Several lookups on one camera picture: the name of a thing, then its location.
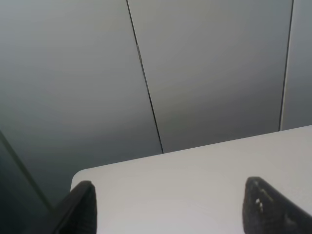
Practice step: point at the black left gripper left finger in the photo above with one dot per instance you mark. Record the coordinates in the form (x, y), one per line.
(77, 213)

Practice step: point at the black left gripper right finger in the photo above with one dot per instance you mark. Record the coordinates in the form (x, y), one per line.
(266, 211)

